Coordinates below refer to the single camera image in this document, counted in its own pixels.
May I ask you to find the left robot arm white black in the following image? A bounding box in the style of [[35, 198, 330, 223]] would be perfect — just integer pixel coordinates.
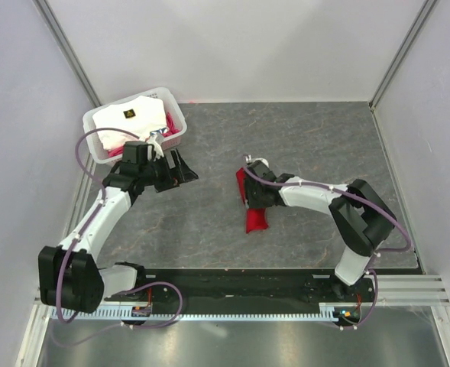
[[38, 141, 199, 321]]

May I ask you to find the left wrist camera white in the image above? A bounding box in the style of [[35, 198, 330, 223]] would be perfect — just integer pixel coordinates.
[[146, 132, 164, 159]]

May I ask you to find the aluminium frame rail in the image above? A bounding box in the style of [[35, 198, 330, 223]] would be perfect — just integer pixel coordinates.
[[373, 273, 450, 307]]

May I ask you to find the pink folded towel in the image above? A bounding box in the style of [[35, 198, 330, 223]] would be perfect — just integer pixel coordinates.
[[108, 112, 180, 158]]

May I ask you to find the white plastic basket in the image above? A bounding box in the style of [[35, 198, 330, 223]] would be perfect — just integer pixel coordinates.
[[83, 87, 187, 165]]

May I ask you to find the white slotted cable duct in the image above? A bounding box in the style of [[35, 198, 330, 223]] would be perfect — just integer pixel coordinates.
[[76, 304, 338, 322]]

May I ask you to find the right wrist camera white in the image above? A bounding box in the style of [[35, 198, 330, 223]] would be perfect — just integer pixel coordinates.
[[244, 154, 269, 167]]

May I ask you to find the purple cable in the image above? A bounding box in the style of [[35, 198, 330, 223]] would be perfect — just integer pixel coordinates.
[[243, 154, 413, 332], [50, 128, 183, 348]]

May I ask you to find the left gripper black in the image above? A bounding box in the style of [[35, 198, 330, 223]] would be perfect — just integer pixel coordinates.
[[139, 148, 197, 193]]

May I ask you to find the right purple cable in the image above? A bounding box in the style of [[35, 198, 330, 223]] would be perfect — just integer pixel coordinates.
[[243, 154, 413, 332]]

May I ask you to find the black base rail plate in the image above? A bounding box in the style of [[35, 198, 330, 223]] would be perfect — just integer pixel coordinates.
[[102, 267, 378, 315]]

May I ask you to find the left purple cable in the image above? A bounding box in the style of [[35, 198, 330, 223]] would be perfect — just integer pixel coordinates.
[[50, 128, 183, 348]]

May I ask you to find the red cloth napkin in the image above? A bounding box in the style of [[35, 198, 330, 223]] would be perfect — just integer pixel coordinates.
[[235, 168, 269, 234]]

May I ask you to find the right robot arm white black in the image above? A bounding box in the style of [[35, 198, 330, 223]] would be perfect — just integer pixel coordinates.
[[236, 158, 397, 301]]

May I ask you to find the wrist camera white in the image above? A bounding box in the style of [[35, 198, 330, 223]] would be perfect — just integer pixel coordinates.
[[244, 154, 269, 167], [146, 132, 164, 159]]

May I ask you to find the white folded shirt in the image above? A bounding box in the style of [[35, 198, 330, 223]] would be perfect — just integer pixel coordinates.
[[92, 96, 167, 140]]

